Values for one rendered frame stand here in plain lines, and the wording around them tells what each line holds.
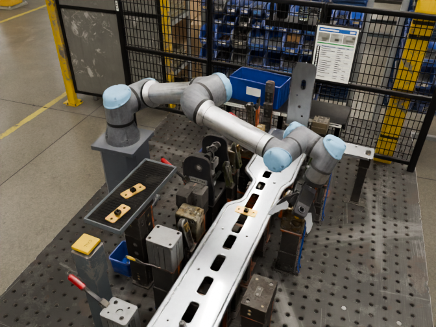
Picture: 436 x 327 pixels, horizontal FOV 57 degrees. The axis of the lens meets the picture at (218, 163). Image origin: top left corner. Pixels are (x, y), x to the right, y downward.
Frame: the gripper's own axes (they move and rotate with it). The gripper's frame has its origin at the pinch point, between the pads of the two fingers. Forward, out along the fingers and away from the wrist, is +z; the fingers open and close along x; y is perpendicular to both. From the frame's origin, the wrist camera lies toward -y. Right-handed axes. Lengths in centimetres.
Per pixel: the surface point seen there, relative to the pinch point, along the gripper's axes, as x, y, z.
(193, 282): 21.0, -27.2, 17.2
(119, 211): 52, -23, 8
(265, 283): 1.0, -23.9, 7.0
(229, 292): 9.7, -27.5, 13.6
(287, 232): -3.5, 11.6, 10.3
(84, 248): 54, -39, 13
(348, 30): 6, 99, -56
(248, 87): 40, 92, -11
